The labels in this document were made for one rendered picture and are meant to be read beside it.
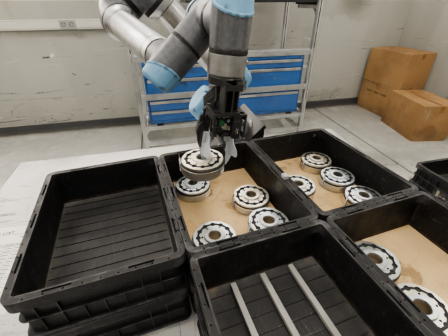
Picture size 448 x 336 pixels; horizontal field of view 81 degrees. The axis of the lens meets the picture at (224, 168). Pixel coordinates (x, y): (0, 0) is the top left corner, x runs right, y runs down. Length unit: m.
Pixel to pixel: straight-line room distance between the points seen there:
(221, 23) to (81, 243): 0.58
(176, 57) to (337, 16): 3.51
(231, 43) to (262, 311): 0.50
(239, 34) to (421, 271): 0.62
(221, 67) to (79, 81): 3.05
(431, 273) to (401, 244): 0.08
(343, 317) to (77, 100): 3.37
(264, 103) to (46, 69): 2.35
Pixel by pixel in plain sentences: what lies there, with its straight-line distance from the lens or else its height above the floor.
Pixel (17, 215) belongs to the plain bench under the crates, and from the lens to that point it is 1.17.
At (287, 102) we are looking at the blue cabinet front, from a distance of 2.90.
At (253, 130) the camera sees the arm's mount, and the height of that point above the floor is 0.90.
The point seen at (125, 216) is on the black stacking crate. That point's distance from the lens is 0.78.
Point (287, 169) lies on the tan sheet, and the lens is 0.95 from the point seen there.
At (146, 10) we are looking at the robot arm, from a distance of 0.95.
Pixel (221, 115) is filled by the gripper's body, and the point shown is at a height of 1.14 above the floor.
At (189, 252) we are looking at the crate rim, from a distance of 0.53.
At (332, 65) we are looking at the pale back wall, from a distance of 4.10.
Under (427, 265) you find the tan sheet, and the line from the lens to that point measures 0.77.
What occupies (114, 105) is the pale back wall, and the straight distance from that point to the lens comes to 3.51.
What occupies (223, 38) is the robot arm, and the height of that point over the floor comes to 1.27.
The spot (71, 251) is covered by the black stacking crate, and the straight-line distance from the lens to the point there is 0.74.
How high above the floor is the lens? 1.33
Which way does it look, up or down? 33 degrees down
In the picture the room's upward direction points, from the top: straight up
